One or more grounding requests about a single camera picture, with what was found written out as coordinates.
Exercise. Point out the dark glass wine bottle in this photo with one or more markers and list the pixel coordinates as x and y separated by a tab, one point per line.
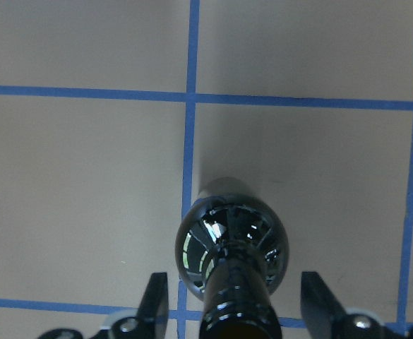
232	253

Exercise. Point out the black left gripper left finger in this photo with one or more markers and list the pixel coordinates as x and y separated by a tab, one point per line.
153	311

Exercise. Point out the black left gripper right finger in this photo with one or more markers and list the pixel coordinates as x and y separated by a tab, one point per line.
323	314

